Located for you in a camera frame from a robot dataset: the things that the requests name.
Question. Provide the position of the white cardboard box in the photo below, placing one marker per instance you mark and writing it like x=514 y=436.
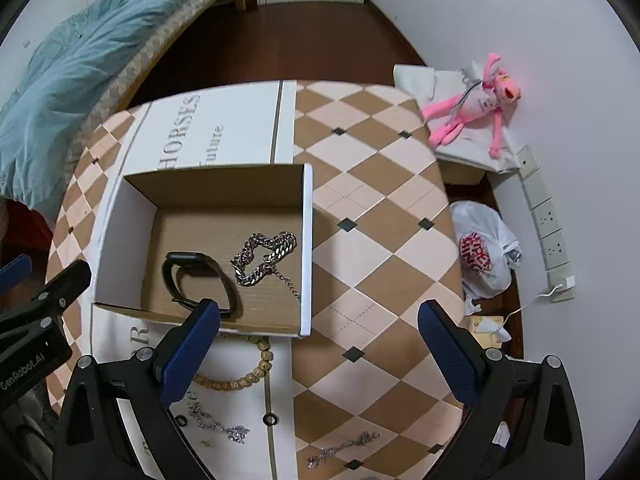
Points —
x=225 y=210

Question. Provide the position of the patterned mattress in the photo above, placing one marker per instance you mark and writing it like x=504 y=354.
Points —
x=150 y=45

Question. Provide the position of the white plastic bag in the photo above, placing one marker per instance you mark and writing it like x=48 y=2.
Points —
x=480 y=225

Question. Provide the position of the white charger plug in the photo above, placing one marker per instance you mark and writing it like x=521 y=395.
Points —
x=567 y=283

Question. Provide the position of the light blue blanket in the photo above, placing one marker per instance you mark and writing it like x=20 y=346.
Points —
x=75 y=60

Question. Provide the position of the black smart watch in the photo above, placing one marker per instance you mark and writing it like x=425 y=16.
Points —
x=190 y=258

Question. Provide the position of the pink plush toy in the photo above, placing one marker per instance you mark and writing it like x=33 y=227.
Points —
x=480 y=102

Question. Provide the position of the red cloth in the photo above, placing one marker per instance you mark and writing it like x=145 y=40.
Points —
x=25 y=230

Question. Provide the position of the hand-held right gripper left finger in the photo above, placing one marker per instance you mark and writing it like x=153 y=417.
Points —
x=187 y=355

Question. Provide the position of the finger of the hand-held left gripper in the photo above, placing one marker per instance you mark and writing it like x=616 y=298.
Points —
x=15 y=271
x=70 y=280

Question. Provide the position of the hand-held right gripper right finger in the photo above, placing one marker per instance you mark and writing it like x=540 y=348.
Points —
x=450 y=355

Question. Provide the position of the white wall socket row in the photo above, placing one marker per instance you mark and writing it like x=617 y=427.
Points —
x=547 y=217

